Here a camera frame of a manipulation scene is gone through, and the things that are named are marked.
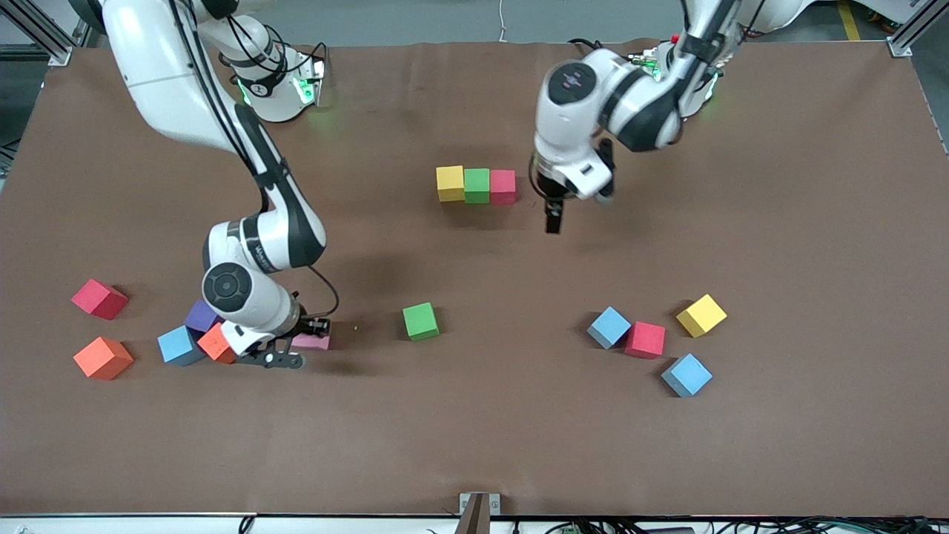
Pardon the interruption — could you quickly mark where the green foam block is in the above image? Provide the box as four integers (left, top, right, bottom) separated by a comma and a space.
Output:
463, 168, 492, 205
403, 303, 440, 341

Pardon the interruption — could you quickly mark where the blue foam block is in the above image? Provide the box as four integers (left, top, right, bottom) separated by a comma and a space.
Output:
157, 326, 207, 367
587, 306, 632, 350
661, 353, 713, 398

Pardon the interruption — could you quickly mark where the brown table mat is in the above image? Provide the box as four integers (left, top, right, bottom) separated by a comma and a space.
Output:
0, 41, 949, 518

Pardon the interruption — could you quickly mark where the orange foam block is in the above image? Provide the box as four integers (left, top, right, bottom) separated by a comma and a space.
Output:
197, 323, 239, 365
73, 337, 135, 381

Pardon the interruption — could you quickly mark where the yellow foam block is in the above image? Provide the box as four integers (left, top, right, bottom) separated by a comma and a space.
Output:
676, 294, 728, 339
436, 165, 466, 203

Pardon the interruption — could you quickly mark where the black base cable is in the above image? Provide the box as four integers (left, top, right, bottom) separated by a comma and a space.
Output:
569, 37, 631, 57

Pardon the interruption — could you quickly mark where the aluminium frame post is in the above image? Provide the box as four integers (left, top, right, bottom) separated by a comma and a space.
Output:
888, 0, 949, 59
0, 0, 102, 67

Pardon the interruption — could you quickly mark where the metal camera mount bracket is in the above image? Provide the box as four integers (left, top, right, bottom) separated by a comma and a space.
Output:
454, 492, 502, 534

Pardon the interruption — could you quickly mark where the purple foam block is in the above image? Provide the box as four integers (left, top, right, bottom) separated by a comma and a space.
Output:
184, 300, 223, 333

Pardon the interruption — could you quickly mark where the metal base connector panel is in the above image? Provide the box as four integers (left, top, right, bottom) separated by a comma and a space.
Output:
295, 58, 328, 106
629, 48, 664, 82

